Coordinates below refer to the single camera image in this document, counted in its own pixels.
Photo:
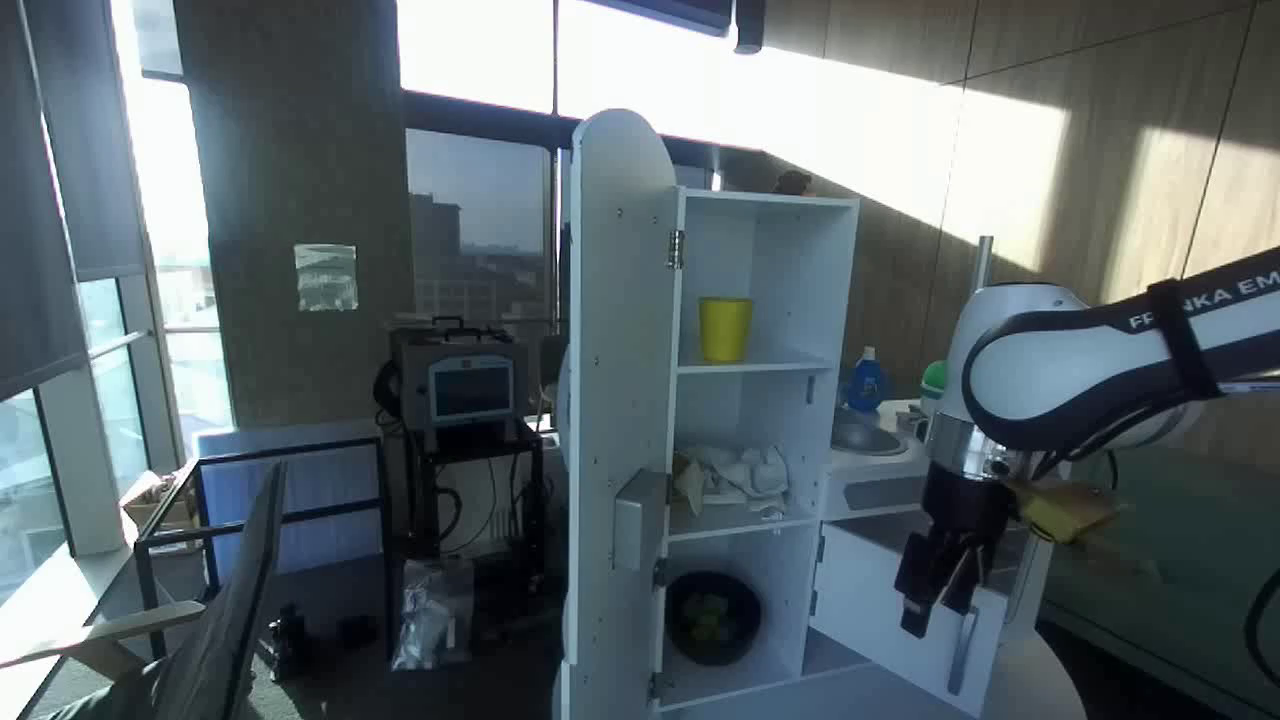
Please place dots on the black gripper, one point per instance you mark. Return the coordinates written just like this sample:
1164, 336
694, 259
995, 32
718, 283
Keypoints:
966, 513

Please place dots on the clear plastic bag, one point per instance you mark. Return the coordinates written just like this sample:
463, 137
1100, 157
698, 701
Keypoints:
430, 623

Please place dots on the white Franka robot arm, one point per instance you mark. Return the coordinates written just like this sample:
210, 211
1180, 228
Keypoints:
1066, 375

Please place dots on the green glass table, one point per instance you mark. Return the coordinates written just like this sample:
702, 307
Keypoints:
1172, 573

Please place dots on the cardboard box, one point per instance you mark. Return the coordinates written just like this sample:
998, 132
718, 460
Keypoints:
155, 507

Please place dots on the silver pole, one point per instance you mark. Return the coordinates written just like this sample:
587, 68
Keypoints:
985, 264

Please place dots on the beige cardboard flap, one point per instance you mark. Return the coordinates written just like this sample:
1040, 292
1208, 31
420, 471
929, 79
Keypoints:
105, 637

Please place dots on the tall white cabinet door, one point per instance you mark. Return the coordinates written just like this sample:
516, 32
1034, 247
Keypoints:
615, 335

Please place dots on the grey device with screen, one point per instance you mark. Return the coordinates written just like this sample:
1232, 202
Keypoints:
463, 381

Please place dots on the paper sheet on wall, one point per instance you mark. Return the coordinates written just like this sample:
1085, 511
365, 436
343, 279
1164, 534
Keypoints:
326, 279

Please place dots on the black metal cart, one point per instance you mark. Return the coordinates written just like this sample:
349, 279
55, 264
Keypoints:
442, 465

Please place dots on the dark flat panel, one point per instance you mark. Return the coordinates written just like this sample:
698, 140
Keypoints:
233, 627

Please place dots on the white crumpled cloth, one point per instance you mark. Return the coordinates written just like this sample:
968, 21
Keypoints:
742, 476

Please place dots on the white toy kitchen unit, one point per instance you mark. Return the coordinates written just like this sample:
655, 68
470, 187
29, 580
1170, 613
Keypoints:
785, 264

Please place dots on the dark roller blind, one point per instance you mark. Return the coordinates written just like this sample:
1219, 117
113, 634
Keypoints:
41, 202

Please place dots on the black bowl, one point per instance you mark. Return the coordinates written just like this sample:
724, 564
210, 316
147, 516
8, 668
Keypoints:
715, 618

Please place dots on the yellow cup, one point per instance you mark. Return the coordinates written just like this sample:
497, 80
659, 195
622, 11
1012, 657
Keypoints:
724, 328

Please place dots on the grey toy sink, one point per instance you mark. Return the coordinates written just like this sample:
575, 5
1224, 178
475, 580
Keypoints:
871, 436

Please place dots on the blue bottle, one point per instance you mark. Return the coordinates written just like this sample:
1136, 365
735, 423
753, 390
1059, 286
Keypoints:
864, 386

